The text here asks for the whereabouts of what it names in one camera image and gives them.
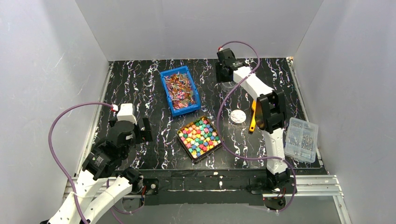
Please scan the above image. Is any clear round plastic jar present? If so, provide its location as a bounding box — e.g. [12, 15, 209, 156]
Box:
[220, 81, 237, 93]

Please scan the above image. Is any blue plastic candy bin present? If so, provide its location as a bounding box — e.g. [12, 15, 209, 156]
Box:
[160, 66, 201, 117]

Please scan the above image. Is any square tin of star candies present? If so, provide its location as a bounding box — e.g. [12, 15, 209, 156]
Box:
[177, 116, 223, 164]

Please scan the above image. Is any orange plastic scoop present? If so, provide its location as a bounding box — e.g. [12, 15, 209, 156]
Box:
[249, 101, 256, 134]

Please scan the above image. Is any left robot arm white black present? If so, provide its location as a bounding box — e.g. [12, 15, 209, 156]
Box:
[44, 118, 153, 224]

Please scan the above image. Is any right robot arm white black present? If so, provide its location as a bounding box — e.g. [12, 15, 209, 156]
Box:
[215, 48, 290, 190]

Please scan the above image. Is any white round jar lid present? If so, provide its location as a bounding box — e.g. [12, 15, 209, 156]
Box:
[230, 109, 247, 125]

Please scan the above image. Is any clear plastic compartment box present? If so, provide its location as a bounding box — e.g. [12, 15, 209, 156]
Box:
[284, 118, 319, 163]

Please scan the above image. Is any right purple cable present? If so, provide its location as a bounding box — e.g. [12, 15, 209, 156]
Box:
[216, 41, 297, 214]

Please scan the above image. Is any purple cable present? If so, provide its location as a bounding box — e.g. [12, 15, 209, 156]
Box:
[216, 41, 297, 214]
[48, 102, 120, 224]

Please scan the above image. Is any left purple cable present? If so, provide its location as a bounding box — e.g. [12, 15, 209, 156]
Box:
[48, 102, 120, 224]

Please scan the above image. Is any aluminium frame rail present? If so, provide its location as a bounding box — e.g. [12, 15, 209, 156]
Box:
[62, 175, 352, 224]

